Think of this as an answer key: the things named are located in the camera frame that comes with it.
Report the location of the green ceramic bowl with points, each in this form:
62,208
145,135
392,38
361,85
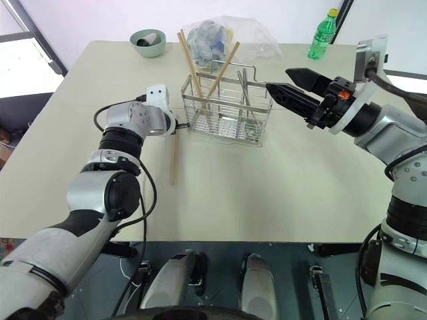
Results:
150,50

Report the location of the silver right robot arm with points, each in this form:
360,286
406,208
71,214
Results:
393,128

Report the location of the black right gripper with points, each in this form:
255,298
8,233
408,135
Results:
333,106

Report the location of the clear plastic bag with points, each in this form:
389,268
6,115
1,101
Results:
257,36

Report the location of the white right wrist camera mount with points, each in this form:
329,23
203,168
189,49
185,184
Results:
366,92

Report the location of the black window frame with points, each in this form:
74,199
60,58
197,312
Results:
43,40

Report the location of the wooden chopstick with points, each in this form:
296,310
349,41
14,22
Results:
173,160
187,58
191,56
225,68

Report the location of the green plastic bottle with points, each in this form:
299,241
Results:
322,38

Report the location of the brown cardboard box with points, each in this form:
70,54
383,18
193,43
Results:
5,148

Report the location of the grey paper cup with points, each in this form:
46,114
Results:
146,39

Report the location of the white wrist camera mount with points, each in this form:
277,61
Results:
366,92
156,96

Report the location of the silver rounded robot leg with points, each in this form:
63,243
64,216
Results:
173,280
258,286

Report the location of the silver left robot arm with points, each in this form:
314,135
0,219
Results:
86,190

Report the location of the dark rounded robot torso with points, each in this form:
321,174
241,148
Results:
183,315

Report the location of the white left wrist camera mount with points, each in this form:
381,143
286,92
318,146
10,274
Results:
156,96

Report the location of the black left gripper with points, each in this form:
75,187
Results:
182,126

